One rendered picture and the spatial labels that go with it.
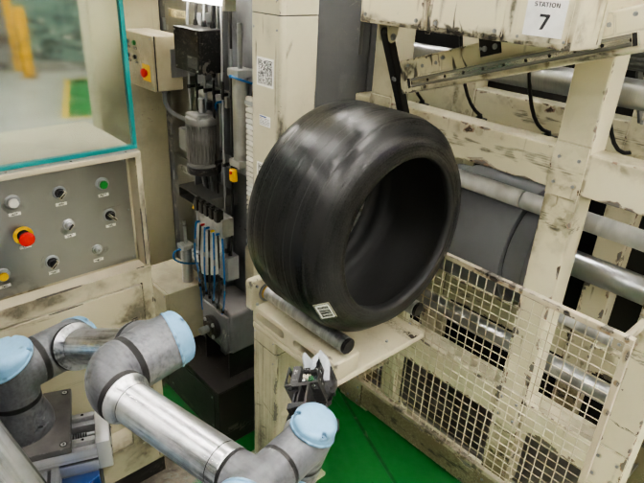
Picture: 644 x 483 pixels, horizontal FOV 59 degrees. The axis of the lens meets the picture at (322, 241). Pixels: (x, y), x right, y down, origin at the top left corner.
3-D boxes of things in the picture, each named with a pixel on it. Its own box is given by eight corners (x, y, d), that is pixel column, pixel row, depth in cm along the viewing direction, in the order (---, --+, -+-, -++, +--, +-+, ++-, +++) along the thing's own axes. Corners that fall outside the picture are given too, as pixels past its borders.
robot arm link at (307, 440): (308, 462, 84) (290, 501, 90) (350, 420, 92) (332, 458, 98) (268, 427, 87) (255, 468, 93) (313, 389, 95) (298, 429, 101)
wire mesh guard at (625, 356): (352, 378, 226) (366, 218, 195) (355, 377, 227) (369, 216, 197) (565, 536, 167) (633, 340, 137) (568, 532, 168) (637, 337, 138)
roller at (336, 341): (260, 287, 166) (272, 281, 168) (261, 299, 168) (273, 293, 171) (342, 343, 143) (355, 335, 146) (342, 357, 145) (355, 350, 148)
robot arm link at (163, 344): (14, 338, 140) (129, 338, 105) (70, 312, 151) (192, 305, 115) (33, 381, 143) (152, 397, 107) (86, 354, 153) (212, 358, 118)
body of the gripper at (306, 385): (323, 359, 114) (314, 406, 104) (335, 389, 118) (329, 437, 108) (287, 364, 116) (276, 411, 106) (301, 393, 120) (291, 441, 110)
